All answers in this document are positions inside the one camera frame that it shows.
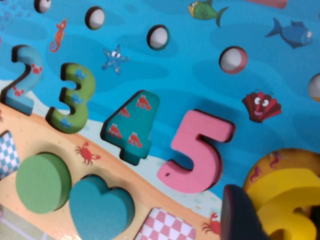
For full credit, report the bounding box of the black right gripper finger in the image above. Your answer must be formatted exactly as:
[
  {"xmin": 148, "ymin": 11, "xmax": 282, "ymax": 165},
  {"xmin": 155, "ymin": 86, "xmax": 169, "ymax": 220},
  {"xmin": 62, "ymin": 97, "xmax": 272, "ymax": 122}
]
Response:
[{"xmin": 221, "ymin": 184, "xmax": 272, "ymax": 240}]

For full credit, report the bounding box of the yellow number six piece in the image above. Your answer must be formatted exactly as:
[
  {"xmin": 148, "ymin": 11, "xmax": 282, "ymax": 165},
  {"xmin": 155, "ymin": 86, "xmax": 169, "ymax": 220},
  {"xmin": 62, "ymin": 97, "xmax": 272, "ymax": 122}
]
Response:
[{"xmin": 246, "ymin": 167, "xmax": 320, "ymax": 240}]

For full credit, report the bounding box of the pink number five piece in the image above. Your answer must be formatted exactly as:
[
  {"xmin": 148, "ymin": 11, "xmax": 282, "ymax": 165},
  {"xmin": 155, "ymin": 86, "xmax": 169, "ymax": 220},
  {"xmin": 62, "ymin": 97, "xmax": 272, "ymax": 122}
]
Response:
[{"xmin": 156, "ymin": 109, "xmax": 236, "ymax": 195}]

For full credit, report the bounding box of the teal heart piece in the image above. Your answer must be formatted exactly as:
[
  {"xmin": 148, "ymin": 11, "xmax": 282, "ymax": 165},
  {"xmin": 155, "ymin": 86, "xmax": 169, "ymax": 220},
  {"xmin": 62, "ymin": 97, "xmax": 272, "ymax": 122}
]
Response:
[{"xmin": 68, "ymin": 174, "xmax": 136, "ymax": 240}]

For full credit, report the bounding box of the wooden number puzzle board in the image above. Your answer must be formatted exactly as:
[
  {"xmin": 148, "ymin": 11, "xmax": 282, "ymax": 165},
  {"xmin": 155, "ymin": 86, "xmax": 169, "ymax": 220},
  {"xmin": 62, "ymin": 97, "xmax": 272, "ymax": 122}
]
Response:
[{"xmin": 0, "ymin": 0, "xmax": 320, "ymax": 240}]

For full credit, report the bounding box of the green circle piece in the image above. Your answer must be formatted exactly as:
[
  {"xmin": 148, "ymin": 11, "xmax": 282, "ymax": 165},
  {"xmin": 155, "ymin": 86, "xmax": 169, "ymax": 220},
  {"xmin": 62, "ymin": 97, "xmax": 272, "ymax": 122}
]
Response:
[{"xmin": 15, "ymin": 152, "xmax": 73, "ymax": 215}]

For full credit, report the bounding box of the green checked tablecloth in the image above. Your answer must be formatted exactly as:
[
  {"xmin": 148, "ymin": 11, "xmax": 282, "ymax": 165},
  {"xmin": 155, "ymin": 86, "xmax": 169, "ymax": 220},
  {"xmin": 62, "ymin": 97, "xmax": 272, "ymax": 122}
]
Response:
[{"xmin": 0, "ymin": 207, "xmax": 51, "ymax": 240}]

